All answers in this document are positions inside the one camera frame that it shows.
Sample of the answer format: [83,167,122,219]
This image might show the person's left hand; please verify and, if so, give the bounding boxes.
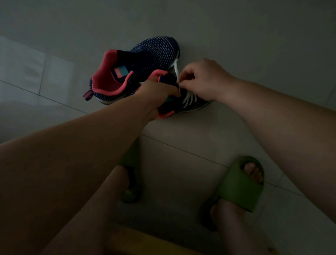
[135,77,182,123]

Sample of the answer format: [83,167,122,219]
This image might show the person's right hand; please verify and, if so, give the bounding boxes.
[178,58,237,102]

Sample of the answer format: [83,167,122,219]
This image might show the white shoelace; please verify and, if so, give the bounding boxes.
[139,58,198,110]

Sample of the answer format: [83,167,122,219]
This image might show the blue knit sneaker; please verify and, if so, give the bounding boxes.
[135,69,213,119]
[83,36,181,105]

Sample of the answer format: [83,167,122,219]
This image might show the person's right forearm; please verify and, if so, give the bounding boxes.
[218,77,336,224]

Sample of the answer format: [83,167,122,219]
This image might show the person's left forearm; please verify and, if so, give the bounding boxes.
[0,94,158,255]

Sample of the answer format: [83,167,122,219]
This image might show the person's left leg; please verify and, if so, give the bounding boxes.
[41,165,131,255]

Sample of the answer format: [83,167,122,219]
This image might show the person's leg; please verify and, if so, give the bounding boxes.
[41,165,131,255]
[210,162,271,255]

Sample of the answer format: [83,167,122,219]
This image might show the person's right leg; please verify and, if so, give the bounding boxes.
[210,162,271,255]

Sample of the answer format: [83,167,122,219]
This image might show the green foam slipper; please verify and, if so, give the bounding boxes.
[119,140,144,204]
[201,156,265,232]

